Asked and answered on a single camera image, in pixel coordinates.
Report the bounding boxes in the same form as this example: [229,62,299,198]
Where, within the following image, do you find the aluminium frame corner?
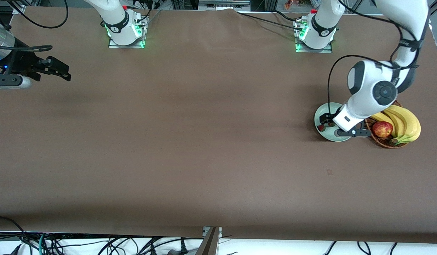
[8,0,27,15]

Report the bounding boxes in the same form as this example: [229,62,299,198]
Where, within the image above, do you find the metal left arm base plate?
[295,18,333,54]

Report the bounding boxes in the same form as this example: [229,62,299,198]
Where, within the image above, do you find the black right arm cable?
[0,0,69,52]

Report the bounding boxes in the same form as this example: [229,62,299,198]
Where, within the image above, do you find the orange background object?
[284,0,312,10]

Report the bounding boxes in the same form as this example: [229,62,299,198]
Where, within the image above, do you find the grey equipment rail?
[198,0,251,11]

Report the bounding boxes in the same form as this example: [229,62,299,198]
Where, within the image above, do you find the red apple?
[372,121,393,138]

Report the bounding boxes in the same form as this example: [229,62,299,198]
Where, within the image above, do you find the long black table cable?
[234,11,305,32]

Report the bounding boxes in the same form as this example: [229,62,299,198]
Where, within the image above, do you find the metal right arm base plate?
[108,16,145,49]

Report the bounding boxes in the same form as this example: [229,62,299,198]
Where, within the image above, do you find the pale green round plate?
[314,102,354,142]

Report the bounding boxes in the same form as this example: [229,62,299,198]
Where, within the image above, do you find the woven wicker basket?
[364,101,417,149]

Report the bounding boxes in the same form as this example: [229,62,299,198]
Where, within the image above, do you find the short black table cable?
[273,10,300,22]

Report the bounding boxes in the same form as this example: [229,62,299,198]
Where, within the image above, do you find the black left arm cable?
[327,0,422,115]

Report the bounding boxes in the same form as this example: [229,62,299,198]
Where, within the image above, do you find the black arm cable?
[327,0,422,115]
[0,0,69,52]

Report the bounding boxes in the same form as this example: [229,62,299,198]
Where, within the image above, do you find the yellow banana bunch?
[370,104,421,146]

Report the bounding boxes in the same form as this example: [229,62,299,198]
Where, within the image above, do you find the table cover sheet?
[0,6,437,245]

